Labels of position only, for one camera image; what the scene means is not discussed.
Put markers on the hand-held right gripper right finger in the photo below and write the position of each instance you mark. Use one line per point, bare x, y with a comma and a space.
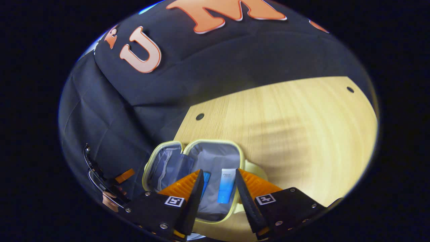
247, 205

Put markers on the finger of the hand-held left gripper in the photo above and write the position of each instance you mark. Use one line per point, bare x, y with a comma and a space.
125, 175

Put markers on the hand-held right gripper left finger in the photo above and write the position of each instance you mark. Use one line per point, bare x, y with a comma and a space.
196, 205

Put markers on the blue skin care bottle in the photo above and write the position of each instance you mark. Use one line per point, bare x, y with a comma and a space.
206, 183

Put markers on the white and blue cream tube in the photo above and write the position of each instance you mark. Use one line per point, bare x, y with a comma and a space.
226, 188

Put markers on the pale yellow small suitcase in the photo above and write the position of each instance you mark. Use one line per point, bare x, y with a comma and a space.
215, 158

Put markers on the black backdrop cloth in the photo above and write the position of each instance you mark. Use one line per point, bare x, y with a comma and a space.
235, 57

